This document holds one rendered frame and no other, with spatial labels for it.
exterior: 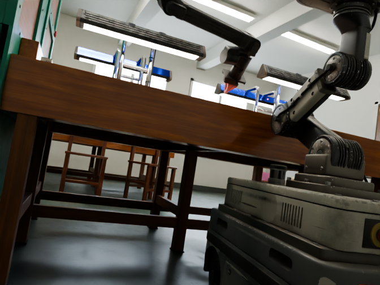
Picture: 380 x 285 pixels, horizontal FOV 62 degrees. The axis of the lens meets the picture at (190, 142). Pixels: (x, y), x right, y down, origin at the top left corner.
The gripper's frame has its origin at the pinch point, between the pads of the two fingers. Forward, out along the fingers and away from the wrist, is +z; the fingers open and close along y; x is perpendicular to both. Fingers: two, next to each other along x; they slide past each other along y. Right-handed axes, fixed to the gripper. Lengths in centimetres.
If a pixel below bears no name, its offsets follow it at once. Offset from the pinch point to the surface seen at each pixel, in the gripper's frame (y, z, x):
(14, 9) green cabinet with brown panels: 84, -16, 8
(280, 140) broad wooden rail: -23.7, 3.0, 22.1
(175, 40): 22.1, -1.7, -29.8
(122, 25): 48, -2, -30
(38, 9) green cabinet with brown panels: 85, 8, -40
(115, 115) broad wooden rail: 47, 4, 25
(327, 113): -413, 216, -336
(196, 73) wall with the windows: -173, 292, -483
